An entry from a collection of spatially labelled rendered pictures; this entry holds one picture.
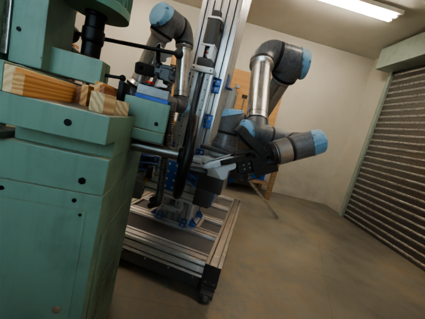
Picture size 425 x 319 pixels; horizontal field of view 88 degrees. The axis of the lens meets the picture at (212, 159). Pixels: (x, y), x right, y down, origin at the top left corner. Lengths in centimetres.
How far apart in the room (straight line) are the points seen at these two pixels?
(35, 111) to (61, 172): 14
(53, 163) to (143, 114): 27
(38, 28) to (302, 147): 76
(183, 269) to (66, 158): 93
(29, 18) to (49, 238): 55
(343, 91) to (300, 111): 82
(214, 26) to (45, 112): 112
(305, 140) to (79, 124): 56
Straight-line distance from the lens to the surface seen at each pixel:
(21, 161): 64
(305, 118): 436
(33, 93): 58
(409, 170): 365
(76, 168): 58
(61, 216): 63
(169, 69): 97
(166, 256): 134
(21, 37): 81
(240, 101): 400
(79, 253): 66
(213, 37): 145
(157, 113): 71
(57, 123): 53
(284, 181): 438
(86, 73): 77
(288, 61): 99
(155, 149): 74
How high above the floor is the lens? 93
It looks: 9 degrees down
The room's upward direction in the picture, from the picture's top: 14 degrees clockwise
